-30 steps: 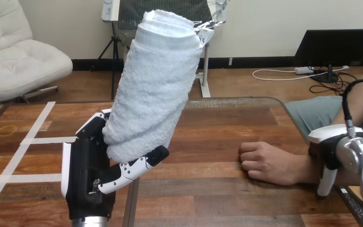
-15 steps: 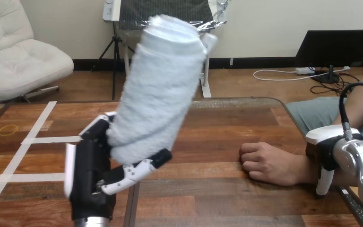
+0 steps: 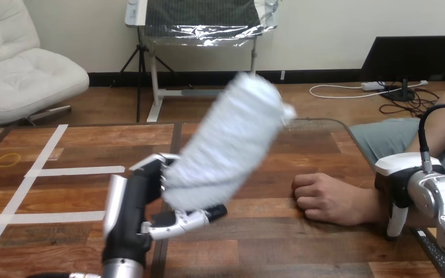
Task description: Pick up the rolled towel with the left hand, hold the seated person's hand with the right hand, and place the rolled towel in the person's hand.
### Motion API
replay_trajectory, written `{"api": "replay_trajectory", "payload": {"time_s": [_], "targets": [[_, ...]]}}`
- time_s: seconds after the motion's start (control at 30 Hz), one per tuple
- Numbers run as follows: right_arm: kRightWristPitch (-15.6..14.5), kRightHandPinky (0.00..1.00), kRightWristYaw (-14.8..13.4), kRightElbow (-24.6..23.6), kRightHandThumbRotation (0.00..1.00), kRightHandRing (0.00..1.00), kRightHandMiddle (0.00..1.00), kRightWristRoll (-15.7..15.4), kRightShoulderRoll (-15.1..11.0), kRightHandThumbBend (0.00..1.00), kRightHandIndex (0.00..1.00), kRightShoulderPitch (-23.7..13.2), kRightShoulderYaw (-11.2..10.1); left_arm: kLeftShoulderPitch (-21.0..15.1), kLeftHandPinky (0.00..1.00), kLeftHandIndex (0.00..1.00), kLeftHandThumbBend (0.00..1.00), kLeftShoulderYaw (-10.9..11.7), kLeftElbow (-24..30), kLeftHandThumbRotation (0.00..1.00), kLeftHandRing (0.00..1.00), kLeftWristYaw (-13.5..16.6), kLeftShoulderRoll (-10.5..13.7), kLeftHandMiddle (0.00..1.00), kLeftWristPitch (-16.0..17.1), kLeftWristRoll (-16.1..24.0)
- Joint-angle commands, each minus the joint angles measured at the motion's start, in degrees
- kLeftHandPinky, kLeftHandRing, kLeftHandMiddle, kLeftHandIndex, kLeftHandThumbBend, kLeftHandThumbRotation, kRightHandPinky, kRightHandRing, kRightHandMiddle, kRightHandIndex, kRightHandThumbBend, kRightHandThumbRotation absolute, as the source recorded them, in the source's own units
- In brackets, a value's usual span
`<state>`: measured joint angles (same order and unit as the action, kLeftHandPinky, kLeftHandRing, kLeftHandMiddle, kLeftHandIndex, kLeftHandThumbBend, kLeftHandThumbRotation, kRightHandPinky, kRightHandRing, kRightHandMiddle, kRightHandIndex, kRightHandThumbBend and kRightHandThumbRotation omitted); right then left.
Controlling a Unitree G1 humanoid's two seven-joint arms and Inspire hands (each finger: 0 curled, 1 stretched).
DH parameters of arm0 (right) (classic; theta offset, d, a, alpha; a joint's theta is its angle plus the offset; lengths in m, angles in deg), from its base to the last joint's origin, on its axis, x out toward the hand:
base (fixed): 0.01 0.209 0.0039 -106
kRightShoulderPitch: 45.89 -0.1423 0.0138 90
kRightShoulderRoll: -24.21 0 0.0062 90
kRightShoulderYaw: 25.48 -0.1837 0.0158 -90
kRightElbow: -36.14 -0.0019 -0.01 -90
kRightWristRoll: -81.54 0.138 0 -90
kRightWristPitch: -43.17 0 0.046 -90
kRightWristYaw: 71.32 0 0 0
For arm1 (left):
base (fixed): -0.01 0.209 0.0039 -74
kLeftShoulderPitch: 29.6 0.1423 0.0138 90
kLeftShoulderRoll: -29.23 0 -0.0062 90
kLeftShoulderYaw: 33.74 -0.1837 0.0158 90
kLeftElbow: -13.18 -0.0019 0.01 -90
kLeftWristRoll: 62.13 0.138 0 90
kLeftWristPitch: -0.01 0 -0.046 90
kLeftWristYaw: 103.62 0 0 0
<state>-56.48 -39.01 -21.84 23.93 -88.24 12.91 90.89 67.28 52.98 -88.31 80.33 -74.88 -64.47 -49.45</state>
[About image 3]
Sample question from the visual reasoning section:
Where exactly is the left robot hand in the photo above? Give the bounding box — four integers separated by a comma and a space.
101, 152, 228, 266

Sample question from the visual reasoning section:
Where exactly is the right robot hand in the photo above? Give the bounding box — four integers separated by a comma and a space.
374, 152, 445, 242

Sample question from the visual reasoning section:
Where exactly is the person's hand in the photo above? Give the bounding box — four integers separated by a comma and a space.
291, 173, 381, 227

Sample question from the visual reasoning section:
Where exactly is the white towel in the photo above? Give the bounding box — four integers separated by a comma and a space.
161, 71, 297, 212

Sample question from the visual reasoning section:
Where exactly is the white power strip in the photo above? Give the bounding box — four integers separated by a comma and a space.
361, 81, 386, 92

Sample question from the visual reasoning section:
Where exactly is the dark screen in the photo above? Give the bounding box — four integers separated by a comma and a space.
360, 35, 445, 103

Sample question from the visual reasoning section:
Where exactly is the black tripod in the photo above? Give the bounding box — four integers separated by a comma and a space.
110, 27, 178, 123

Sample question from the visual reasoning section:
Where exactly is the white cushioned chair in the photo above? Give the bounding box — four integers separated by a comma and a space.
0, 0, 90, 128

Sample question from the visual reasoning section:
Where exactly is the foil sheet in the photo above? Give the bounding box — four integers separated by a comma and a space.
141, 0, 282, 48

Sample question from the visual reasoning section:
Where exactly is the black cable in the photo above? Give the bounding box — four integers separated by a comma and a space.
417, 103, 445, 174

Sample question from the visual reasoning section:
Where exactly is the tangle of cables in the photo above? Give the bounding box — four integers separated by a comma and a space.
308, 79, 443, 118

